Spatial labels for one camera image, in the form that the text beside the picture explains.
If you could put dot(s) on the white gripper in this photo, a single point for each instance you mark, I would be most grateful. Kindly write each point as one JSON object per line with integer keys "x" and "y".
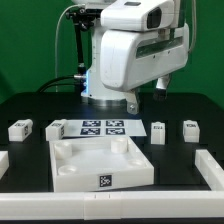
{"x": 131, "y": 59}

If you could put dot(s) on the white square tabletop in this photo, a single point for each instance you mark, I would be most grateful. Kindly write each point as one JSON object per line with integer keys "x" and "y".
{"x": 98, "y": 163}

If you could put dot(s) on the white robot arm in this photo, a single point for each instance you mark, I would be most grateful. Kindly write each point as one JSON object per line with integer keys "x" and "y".
{"x": 95, "y": 91}

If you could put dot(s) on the white marker sheet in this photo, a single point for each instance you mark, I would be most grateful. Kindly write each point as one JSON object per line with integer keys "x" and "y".
{"x": 106, "y": 127}

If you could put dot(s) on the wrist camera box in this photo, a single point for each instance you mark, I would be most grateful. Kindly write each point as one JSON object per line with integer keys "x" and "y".
{"x": 138, "y": 15}

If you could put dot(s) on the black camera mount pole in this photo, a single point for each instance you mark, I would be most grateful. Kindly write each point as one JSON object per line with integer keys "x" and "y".
{"x": 80, "y": 40}

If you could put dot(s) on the white front fence rail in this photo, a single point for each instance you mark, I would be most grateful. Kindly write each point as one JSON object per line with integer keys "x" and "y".
{"x": 111, "y": 205}

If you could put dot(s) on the white left fence rail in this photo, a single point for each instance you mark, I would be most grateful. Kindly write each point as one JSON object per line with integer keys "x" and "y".
{"x": 4, "y": 162}

